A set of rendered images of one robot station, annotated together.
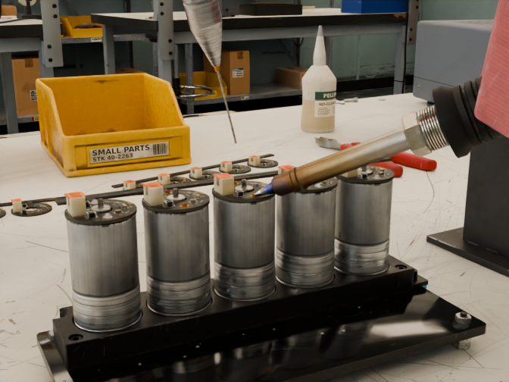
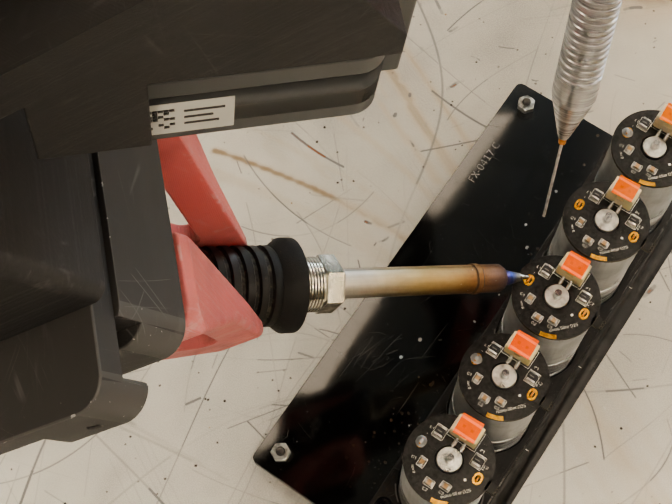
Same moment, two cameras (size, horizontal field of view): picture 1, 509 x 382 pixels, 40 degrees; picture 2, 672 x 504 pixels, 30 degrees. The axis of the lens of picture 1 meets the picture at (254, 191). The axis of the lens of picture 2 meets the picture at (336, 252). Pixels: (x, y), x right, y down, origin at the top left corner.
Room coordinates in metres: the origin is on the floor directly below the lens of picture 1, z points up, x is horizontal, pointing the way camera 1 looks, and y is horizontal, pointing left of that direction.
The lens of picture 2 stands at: (0.33, -0.10, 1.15)
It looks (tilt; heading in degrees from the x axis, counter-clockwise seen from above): 69 degrees down; 153
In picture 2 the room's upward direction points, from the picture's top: 2 degrees counter-clockwise
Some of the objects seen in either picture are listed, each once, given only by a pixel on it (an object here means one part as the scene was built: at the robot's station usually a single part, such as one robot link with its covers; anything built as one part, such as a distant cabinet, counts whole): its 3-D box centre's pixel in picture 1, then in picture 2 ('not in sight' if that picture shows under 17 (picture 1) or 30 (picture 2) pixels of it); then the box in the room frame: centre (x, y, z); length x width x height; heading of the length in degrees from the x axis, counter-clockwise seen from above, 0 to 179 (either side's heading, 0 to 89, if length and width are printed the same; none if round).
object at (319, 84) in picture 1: (319, 78); not in sight; (0.68, -0.06, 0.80); 0.03 x 0.03 x 0.10
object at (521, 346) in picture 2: (290, 175); (520, 350); (0.27, -0.01, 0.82); 0.01 x 0.01 x 0.01; 26
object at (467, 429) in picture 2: (348, 167); (465, 433); (0.28, -0.04, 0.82); 0.01 x 0.01 x 0.01; 26
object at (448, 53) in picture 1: (492, 67); not in sight; (0.79, -0.27, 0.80); 0.15 x 0.12 x 0.10; 17
